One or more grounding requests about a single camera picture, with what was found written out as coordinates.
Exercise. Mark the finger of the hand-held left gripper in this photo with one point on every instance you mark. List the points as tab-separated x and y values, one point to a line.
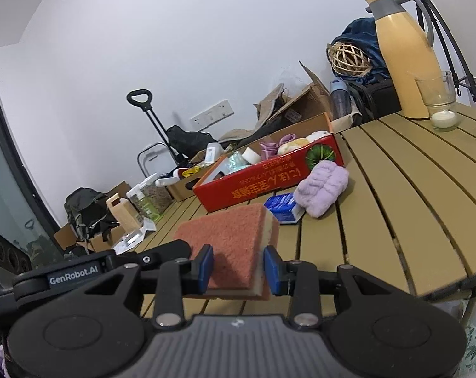
76	273

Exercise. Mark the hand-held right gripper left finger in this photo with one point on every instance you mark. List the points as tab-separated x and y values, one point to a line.
204	269

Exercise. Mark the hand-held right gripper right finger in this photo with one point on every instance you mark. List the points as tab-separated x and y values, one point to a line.
272	269

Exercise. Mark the red and yellow scouring sponge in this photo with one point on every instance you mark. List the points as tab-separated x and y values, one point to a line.
234	236

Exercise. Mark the red cardboard box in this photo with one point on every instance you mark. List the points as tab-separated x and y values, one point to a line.
261	183

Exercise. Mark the purple satin scrunchie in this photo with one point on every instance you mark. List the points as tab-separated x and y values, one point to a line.
270	147

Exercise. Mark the low cardboard box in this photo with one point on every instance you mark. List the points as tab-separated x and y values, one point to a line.
100	240

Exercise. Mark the blue tissue packet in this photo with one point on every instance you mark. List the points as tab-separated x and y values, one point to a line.
283	206

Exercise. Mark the dark green backpack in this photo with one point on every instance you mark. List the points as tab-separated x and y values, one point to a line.
86	208

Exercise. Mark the clear plastic package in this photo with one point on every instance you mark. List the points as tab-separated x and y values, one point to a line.
133	238

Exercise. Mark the brown cardboard box with cutout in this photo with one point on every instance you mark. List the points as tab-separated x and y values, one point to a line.
182	191

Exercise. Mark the clear plastic grain jar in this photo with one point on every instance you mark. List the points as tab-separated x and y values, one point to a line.
159	195

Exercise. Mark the green spray bottle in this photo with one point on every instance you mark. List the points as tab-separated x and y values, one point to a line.
143	206

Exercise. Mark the lavender fluffy towel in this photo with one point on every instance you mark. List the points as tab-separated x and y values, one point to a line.
320	189

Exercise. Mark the white bottle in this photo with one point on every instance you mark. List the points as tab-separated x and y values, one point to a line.
171	177

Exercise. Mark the yellow packet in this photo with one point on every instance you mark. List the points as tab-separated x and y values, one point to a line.
190	172

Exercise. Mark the glass door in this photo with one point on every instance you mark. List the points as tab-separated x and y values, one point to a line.
9	173

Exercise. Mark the small white carton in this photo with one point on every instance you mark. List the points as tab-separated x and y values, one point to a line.
213	153

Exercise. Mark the black trolley bag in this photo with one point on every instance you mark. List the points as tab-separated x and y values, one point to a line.
190	139

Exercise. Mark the open brown cardboard box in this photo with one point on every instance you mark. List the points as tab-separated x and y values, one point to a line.
301	104

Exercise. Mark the blue water bottle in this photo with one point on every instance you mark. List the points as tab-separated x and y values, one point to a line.
340	100

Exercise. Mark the black case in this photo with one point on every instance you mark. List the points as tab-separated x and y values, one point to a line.
379	98

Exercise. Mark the black table leg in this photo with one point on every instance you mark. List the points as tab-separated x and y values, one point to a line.
472	303

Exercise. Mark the wicker ball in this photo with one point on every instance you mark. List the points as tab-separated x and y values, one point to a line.
348	60

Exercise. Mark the glass candle jar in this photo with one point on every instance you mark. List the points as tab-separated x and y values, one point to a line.
442	114

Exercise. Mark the dark blue blanket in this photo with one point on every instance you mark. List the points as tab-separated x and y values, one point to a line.
364	35

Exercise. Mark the yellow thermos jug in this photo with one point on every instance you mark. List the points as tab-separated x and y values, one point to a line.
411	59

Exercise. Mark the black tripod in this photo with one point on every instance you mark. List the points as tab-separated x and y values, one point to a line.
446	27

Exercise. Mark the white folding stool frame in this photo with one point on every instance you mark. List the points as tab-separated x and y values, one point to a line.
151	153

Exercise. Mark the white wall socket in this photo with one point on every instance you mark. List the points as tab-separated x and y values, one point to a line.
212	113

